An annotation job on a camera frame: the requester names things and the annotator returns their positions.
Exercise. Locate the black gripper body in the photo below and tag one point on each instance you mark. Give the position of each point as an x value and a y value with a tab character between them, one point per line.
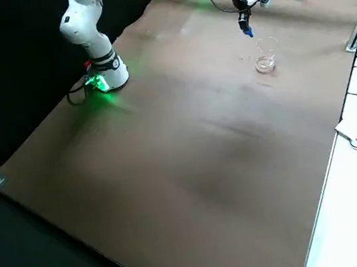
241	6

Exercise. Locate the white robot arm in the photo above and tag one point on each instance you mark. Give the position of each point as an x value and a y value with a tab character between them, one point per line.
97	41

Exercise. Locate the clear glass beaker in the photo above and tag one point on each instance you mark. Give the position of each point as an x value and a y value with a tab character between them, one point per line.
266	65

